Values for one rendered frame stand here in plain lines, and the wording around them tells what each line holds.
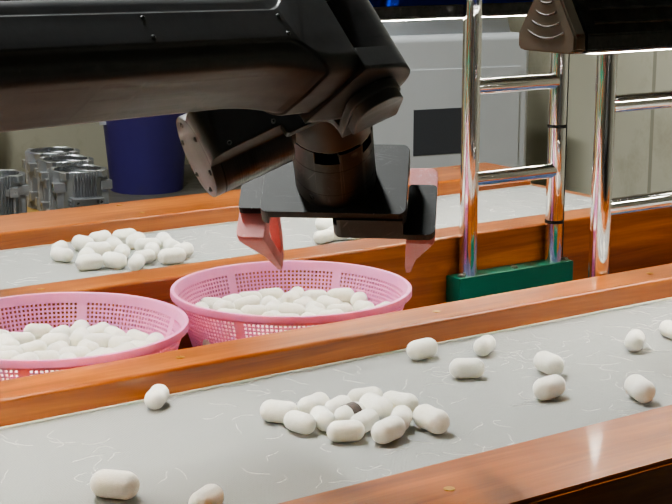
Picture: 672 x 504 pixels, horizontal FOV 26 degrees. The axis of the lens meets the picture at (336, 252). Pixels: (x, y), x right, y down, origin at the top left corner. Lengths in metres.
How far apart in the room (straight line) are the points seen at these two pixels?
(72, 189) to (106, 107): 4.29
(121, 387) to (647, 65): 2.93
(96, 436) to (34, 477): 0.10
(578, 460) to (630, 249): 1.05
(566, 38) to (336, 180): 0.46
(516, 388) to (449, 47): 2.67
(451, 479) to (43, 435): 0.37
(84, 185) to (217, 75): 4.26
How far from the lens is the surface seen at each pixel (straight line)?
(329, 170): 0.98
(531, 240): 2.00
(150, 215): 2.07
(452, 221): 2.14
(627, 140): 4.17
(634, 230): 2.14
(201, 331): 1.55
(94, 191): 5.02
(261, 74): 0.80
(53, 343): 1.50
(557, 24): 1.40
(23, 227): 2.01
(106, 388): 1.31
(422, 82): 3.94
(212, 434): 1.23
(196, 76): 0.76
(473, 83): 1.86
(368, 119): 0.89
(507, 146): 4.09
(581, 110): 4.35
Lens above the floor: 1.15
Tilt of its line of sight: 12 degrees down
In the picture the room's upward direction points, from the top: straight up
